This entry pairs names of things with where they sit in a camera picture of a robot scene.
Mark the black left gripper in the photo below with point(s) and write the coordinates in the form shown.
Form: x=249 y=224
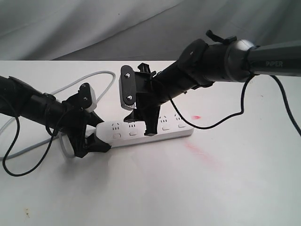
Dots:
x=72 y=120

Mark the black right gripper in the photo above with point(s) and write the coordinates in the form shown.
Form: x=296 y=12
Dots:
x=150 y=95

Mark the white five-outlet power strip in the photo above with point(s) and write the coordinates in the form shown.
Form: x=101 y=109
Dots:
x=119 y=133

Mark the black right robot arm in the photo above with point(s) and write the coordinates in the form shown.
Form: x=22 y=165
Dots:
x=200 y=65

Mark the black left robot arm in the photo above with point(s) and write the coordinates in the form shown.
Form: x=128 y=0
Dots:
x=19 y=98

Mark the grey backdrop cloth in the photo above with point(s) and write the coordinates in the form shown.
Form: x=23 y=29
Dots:
x=136 y=29

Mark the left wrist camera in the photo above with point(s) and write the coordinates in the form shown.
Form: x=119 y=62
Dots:
x=87 y=97

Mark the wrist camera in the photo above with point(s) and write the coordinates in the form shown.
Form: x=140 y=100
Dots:
x=127 y=88
x=87 y=97

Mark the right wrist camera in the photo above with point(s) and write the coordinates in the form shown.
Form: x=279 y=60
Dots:
x=127 y=88

